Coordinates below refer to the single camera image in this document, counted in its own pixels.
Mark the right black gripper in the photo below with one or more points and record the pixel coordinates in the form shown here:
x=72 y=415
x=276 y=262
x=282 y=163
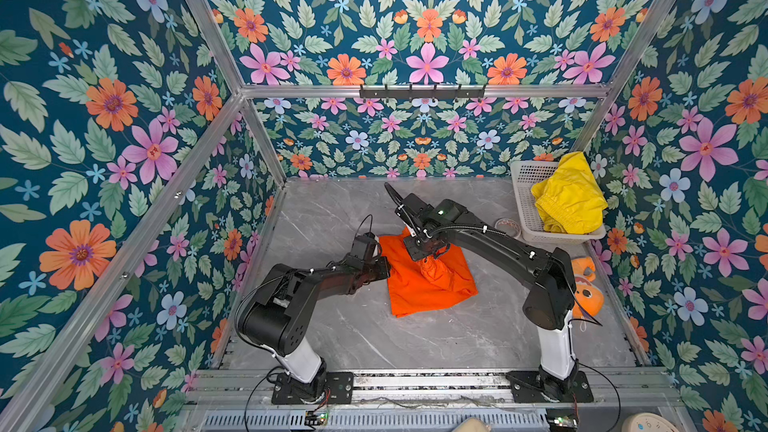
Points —
x=412 y=251

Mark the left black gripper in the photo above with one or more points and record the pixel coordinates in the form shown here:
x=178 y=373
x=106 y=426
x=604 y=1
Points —
x=384 y=272

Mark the orange shorts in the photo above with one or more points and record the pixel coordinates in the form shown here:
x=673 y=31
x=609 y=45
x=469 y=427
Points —
x=425 y=285

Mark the yellow shorts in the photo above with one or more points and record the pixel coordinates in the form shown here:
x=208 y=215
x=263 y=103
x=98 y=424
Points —
x=570 y=200

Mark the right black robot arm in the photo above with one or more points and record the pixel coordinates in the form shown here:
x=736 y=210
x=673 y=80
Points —
x=548 y=277

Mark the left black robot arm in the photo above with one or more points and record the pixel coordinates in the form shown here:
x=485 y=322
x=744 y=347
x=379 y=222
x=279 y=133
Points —
x=275 y=317

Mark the white tape roll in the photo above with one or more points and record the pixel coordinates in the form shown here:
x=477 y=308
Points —
x=510 y=227

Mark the white plastic basket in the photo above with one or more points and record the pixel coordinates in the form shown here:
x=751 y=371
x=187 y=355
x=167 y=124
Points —
x=524 y=175

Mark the beige round object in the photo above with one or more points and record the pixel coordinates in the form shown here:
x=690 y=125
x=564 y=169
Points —
x=472 y=425

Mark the orange fish plush toy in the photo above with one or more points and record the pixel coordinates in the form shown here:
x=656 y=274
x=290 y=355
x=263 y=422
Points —
x=589 y=299

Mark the white round device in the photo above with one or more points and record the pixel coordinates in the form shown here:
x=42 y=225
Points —
x=647 y=422

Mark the black hook rail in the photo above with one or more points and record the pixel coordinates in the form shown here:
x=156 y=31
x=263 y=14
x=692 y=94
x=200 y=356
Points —
x=409 y=92

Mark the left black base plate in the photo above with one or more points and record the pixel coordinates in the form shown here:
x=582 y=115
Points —
x=327 y=388

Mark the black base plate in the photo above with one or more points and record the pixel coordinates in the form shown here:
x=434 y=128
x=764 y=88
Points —
x=327 y=388
x=529 y=386

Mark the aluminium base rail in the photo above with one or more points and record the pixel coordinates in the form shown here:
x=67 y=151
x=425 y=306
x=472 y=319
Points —
x=430 y=400

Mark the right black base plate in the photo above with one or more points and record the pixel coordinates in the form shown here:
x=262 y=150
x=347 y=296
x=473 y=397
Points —
x=529 y=386

